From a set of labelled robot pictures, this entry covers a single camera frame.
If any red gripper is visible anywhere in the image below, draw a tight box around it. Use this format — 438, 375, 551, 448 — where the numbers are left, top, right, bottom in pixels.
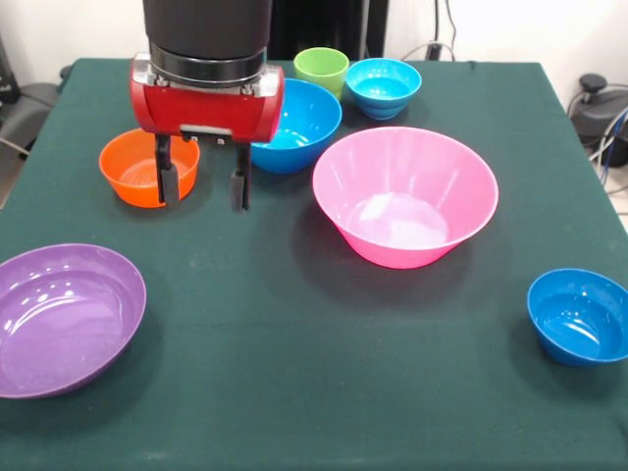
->
129, 58, 287, 213

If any large pink bowl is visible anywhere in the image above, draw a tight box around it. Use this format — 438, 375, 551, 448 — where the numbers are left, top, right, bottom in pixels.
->
312, 126, 500, 270

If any orange bowl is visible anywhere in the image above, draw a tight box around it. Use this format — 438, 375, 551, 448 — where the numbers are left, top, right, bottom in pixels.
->
98, 128, 201, 209

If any large light blue bowl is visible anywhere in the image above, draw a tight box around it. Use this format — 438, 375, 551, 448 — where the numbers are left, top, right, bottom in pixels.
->
249, 78, 343, 175

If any green cup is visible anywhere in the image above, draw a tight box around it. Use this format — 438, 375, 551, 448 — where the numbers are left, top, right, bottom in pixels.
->
292, 46, 350, 103

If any black floor stand base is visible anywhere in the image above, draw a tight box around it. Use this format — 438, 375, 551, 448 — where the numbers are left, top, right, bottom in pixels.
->
568, 73, 628, 148
0, 36, 63, 153

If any dark green tablecloth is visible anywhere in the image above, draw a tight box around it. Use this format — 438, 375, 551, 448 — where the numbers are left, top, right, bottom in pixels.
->
0, 57, 628, 471

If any purple bowl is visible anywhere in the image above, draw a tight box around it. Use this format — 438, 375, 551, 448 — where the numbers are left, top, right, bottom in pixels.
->
0, 243, 148, 399

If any small ribbed cyan bowl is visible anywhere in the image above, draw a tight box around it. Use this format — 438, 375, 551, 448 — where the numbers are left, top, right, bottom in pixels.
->
345, 57, 423, 122

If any small dark blue bowl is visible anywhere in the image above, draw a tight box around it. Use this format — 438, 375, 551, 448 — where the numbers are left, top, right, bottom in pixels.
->
527, 268, 628, 368

